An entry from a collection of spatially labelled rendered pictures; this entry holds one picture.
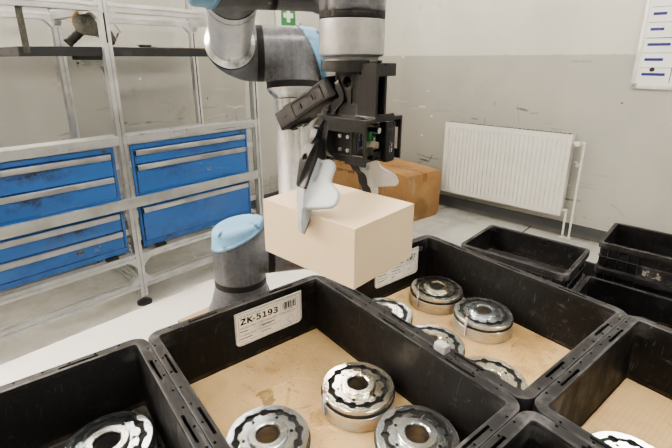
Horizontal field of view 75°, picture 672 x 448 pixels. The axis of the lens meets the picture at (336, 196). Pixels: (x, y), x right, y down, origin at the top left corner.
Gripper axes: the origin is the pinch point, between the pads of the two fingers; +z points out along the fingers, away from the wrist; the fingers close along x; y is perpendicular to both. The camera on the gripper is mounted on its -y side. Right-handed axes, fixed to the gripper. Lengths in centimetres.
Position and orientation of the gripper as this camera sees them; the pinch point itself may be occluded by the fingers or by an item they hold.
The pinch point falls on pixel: (337, 217)
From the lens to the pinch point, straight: 58.2
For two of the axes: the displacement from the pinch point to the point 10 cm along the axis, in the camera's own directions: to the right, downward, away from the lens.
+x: 6.7, -2.2, 7.0
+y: 7.4, 2.1, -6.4
